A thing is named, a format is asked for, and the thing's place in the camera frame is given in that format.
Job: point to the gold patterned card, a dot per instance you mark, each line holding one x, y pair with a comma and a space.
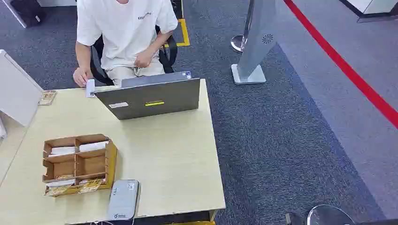
57, 190
90, 185
47, 97

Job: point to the flat grey card reader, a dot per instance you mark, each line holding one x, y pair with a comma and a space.
123, 200

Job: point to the grey kiosk stand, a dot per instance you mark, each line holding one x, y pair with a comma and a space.
256, 40

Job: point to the black robot foot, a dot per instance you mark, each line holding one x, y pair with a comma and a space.
294, 219

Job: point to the small white device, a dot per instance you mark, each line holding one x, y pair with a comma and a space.
90, 88

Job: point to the person's hand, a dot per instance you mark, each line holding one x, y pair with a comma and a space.
143, 59
81, 77

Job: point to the red floor tape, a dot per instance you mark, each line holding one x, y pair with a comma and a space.
342, 63

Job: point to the grey laptop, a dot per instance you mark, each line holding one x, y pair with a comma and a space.
149, 99

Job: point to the person's left hand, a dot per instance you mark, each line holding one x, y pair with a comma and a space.
143, 59

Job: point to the black bag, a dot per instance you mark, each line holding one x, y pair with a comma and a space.
28, 11

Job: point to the yellow floor tape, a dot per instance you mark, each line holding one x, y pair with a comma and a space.
184, 32

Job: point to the person's right hand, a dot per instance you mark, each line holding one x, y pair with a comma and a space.
81, 77

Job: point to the white cabinet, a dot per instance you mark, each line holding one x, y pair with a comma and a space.
373, 6

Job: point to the white card stack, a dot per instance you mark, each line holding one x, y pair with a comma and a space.
63, 151
93, 146
60, 183

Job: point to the black stool base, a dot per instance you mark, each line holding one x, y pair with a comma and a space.
177, 7

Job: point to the person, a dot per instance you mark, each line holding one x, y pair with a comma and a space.
124, 31

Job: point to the chrome stanchion post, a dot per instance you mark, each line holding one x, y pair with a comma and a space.
241, 38

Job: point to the wooden card box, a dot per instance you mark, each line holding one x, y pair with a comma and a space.
93, 164

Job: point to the black office chair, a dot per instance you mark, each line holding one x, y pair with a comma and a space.
169, 57

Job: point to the white partition board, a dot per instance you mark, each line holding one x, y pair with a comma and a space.
17, 90

